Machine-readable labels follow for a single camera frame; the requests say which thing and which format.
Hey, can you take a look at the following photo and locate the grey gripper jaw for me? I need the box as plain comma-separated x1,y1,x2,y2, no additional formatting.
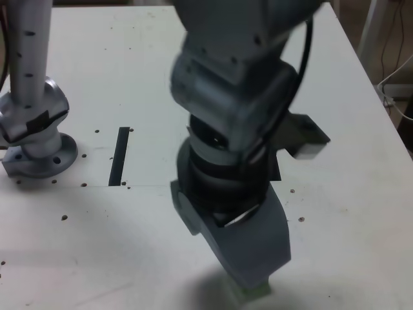
170,180,203,236
199,183,293,290

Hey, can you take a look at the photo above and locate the black tape strip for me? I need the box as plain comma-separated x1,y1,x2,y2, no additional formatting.
108,127,130,187

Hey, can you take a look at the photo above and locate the black tape square outline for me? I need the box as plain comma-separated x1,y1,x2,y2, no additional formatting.
269,150,282,181

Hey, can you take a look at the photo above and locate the black camera cable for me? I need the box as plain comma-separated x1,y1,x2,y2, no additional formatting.
245,15,316,162

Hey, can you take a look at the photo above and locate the thin black hanging cable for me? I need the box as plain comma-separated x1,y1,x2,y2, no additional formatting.
381,0,408,80

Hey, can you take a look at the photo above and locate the green cube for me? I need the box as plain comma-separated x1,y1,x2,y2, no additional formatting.
237,280,272,301

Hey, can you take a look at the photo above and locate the white cable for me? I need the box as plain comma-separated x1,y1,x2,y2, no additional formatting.
376,53,413,122

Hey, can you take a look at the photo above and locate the white post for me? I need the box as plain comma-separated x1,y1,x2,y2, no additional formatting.
356,0,383,70

